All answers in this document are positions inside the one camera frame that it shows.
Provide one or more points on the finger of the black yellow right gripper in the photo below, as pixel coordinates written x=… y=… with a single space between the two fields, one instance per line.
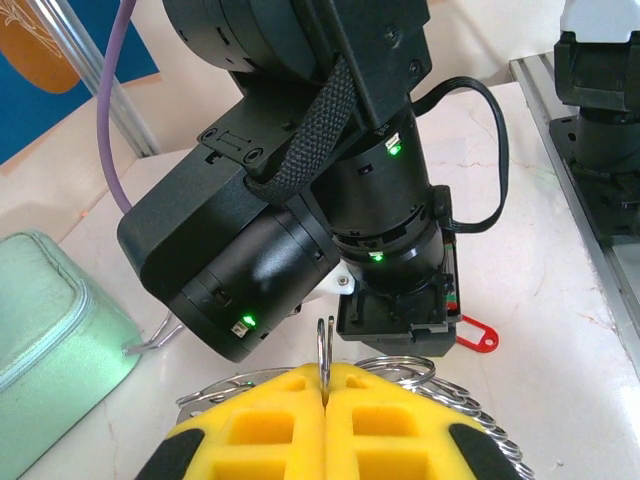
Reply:
x=415 y=344

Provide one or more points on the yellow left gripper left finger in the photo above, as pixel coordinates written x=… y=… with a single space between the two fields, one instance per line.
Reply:
x=305 y=450

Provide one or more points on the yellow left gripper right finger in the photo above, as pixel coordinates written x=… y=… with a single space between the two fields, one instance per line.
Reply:
x=340 y=450

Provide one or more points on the metal keyring with key bunch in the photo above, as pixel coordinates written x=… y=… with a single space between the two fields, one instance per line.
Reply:
x=450 y=395

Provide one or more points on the key with red tag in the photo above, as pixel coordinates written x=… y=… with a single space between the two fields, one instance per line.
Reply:
x=494 y=340

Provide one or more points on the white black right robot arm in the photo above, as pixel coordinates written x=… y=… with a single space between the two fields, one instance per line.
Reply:
x=595 y=20

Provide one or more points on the mint green zip pouch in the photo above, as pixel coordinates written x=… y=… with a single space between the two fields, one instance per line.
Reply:
x=45 y=325

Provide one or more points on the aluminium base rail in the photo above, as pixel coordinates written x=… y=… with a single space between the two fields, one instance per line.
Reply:
x=617 y=285

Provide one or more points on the aluminium frame post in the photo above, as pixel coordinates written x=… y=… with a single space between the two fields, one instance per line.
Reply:
x=82 y=40

